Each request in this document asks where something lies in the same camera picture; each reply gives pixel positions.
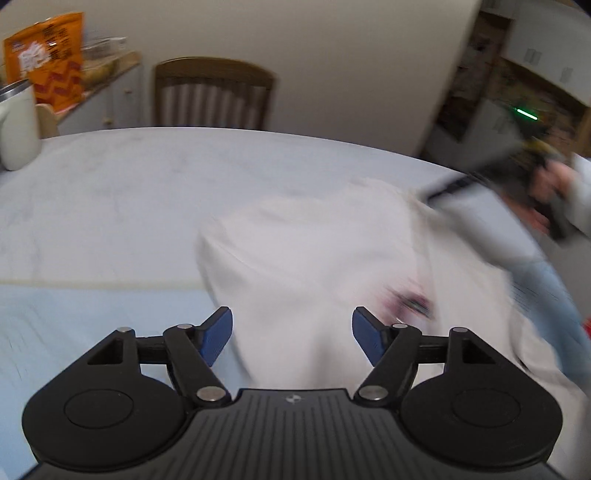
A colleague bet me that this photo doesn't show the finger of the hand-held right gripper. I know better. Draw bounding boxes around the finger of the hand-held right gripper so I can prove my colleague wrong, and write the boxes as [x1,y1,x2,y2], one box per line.
[418,171,485,208]

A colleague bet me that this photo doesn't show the wooden top side cabinet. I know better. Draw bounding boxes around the wooden top side cabinet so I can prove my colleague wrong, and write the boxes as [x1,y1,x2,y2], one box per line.
[37,51,145,138]

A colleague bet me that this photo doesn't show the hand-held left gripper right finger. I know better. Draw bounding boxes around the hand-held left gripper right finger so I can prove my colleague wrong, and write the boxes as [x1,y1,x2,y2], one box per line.
[352,305,502,407]

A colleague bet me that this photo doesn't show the wooden chair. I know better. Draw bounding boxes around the wooden chair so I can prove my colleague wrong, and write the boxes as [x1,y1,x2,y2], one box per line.
[152,56,277,131]

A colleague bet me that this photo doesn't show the orange snack packet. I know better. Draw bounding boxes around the orange snack packet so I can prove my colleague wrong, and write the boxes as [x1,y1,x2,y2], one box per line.
[4,11,85,112]

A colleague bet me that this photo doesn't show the person's right hand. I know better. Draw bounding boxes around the person's right hand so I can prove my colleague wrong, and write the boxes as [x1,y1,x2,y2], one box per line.
[508,161,577,228]

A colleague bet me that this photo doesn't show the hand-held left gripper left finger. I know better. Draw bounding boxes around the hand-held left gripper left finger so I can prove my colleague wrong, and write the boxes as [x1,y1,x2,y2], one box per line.
[88,305,234,407]

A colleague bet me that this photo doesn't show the clear glass container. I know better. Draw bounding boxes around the clear glass container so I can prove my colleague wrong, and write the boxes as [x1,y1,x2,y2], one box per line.
[82,36,129,62]

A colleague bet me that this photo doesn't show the white tumbler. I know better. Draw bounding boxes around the white tumbler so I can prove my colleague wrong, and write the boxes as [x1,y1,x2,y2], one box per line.
[0,78,43,171]

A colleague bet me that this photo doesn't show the wooden shelving unit white doors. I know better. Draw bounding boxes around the wooden shelving unit white doors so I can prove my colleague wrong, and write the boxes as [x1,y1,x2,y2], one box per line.
[425,0,591,167]

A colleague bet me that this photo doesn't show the white printed sweatshirt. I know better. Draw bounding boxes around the white printed sweatshirt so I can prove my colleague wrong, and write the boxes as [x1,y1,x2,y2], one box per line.
[196,178,591,416]

